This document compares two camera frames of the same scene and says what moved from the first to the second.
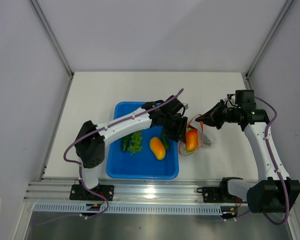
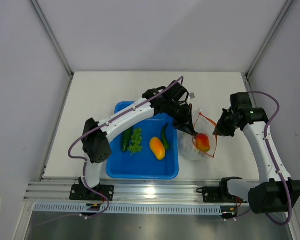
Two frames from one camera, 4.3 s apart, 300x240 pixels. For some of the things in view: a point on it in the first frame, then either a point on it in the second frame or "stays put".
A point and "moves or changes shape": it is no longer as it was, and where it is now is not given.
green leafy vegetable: [135, 142] stays put
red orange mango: [192, 140] to [203, 142]
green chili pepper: [165, 139] stays put
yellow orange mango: [158, 148] stays put
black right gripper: [212, 117] to [220, 129]
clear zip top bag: [195, 122] moves or changes shape
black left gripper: [179, 133] to [185, 123]
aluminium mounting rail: [162, 190] stays put
